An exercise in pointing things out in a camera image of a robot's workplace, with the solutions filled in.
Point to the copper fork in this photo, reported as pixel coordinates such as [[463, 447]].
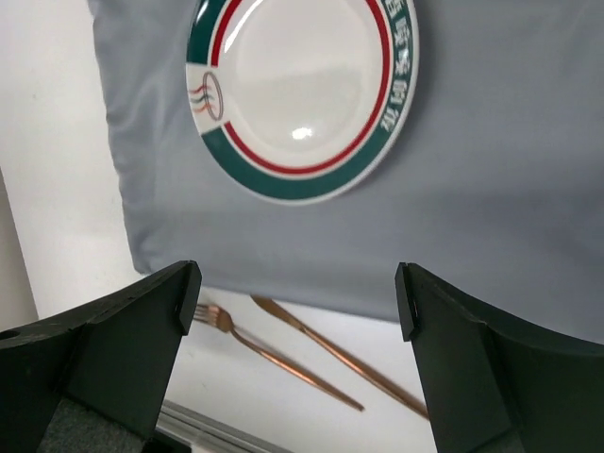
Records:
[[217, 317]]

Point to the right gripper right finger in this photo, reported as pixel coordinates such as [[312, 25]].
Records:
[[494, 382]]

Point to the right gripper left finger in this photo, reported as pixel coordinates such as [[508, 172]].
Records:
[[93, 378]]

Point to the grey cloth placemat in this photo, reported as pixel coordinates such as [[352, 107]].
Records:
[[495, 185]]

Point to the copper knife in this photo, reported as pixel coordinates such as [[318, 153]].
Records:
[[360, 367]]

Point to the white plate green red rim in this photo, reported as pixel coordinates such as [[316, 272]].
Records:
[[299, 101]]

